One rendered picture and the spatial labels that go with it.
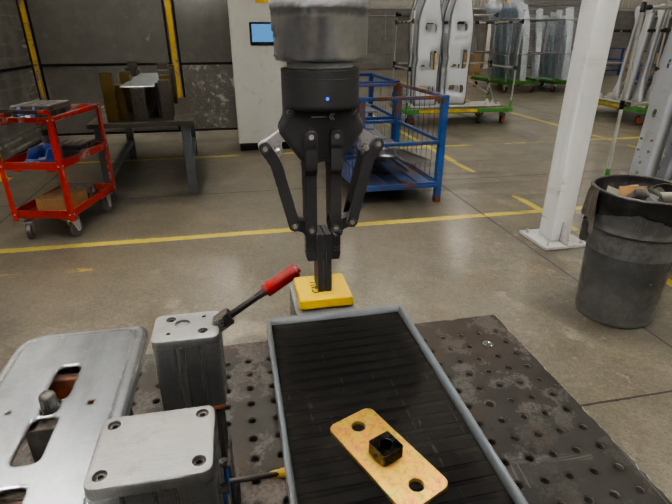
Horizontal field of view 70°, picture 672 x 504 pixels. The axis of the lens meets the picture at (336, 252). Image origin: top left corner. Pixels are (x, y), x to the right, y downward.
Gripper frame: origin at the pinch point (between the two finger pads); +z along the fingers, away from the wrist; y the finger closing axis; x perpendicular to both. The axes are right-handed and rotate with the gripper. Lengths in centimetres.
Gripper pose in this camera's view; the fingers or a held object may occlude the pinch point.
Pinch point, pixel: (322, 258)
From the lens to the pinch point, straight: 54.3
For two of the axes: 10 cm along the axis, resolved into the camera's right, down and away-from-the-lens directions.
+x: 2.0, 4.1, -8.9
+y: -9.8, 0.8, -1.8
